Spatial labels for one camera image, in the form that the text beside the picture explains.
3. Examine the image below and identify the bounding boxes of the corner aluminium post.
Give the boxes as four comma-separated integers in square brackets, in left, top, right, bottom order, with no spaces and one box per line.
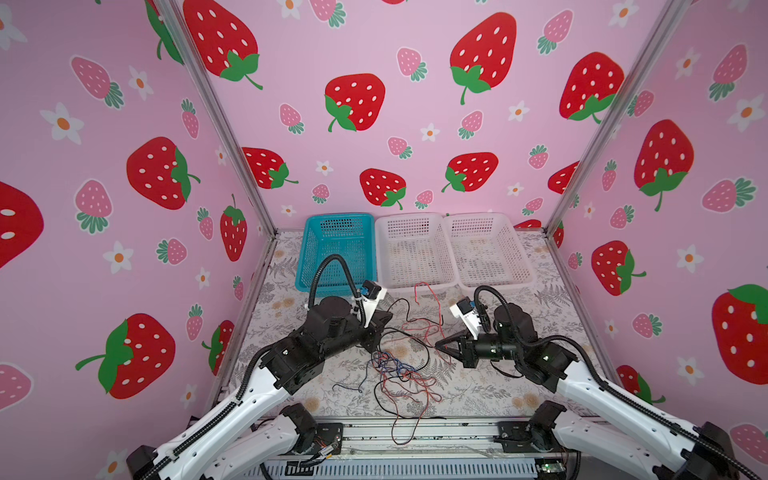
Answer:
[156,0,278,238]
[544,0,690,240]

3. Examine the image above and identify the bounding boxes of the middle white plastic basket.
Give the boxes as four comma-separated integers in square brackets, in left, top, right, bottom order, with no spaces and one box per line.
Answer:
[374,213,458,295]

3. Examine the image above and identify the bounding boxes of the right corner aluminium post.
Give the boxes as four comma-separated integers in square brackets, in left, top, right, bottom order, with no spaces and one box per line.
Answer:
[544,0,690,240]

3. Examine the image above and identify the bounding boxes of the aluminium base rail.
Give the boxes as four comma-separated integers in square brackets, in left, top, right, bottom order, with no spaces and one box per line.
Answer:
[209,416,679,480]

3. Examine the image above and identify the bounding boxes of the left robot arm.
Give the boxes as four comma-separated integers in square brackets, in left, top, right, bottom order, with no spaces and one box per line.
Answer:
[127,280,393,479]

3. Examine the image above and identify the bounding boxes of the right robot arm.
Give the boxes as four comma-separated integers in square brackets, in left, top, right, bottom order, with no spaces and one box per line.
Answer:
[435,285,757,479]

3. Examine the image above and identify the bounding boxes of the teal plastic basket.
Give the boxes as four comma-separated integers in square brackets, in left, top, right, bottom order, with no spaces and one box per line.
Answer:
[295,213,378,293]

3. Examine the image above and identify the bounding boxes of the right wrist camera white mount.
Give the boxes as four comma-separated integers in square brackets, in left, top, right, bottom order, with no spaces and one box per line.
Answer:
[449,297,491,340]

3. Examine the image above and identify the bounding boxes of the left corner aluminium post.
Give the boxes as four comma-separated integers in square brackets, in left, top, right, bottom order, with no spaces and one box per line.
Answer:
[156,0,278,238]

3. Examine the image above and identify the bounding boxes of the red cables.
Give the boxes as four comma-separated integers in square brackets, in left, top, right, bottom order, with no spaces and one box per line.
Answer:
[371,281,457,446]

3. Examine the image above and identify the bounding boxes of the right white plastic basket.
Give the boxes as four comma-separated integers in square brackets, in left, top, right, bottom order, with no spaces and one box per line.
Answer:
[443,213,536,296]

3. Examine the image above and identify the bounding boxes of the white plastic basket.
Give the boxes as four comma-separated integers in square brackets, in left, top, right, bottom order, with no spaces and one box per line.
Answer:
[443,213,536,296]
[374,213,458,295]

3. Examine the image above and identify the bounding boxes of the blue cables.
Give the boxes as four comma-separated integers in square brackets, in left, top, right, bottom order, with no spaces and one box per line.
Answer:
[370,350,415,379]

